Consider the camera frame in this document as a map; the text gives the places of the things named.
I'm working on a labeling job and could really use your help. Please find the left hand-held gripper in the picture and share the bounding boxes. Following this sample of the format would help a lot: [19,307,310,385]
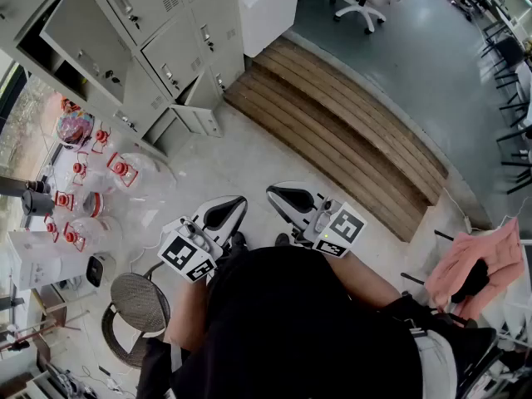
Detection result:
[156,195,249,284]

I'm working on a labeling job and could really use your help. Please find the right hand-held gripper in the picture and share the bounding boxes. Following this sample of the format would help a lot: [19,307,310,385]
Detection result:
[266,180,368,259]

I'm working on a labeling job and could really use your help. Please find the person's left forearm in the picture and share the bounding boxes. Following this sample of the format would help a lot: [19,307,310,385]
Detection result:
[164,278,214,353]

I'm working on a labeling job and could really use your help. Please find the light grey shoulder bag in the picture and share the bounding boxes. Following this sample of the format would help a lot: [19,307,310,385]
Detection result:
[409,326,458,399]

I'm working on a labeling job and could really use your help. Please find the person's right forearm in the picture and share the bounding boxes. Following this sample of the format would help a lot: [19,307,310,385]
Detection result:
[328,249,403,312]

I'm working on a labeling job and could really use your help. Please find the person's black left shoe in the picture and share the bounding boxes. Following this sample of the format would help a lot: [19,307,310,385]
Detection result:
[229,230,249,254]

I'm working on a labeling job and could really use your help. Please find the wooden plank steps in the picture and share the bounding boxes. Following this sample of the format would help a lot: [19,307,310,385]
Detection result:
[223,35,450,244]

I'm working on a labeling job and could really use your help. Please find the group of clear red-capped jugs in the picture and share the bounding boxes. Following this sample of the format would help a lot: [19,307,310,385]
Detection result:
[41,126,178,254]

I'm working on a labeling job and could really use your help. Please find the brown wicker chair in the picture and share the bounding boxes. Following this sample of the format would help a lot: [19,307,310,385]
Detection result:
[101,262,172,369]

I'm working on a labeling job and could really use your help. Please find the person's black clothed body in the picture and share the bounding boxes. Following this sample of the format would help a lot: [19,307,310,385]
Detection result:
[136,245,500,399]

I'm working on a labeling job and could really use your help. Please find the black and white small appliance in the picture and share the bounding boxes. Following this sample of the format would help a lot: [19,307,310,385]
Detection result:
[85,252,116,288]

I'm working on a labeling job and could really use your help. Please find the colourful bag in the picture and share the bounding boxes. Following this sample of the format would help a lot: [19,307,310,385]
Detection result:
[56,108,96,151]

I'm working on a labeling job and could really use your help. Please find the dark grey cylindrical container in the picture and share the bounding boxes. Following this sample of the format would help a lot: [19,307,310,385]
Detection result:
[20,189,55,218]

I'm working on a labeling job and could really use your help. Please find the white block furniture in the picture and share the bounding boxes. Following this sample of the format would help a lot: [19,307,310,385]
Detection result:
[239,0,302,59]

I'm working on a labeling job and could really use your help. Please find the white carton box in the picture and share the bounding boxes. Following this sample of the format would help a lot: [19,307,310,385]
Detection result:
[7,229,91,293]

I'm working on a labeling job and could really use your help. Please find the black cloth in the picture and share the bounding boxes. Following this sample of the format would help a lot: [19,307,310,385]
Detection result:
[451,259,490,305]

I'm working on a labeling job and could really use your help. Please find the white office chair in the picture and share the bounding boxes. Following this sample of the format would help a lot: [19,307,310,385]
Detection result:
[329,0,413,36]

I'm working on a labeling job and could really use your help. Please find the pink cloth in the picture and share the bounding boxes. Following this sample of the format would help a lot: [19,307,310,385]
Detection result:
[424,217,524,322]

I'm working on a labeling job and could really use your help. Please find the row of black metal chairs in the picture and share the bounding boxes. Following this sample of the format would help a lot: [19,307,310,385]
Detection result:
[477,14,532,195]

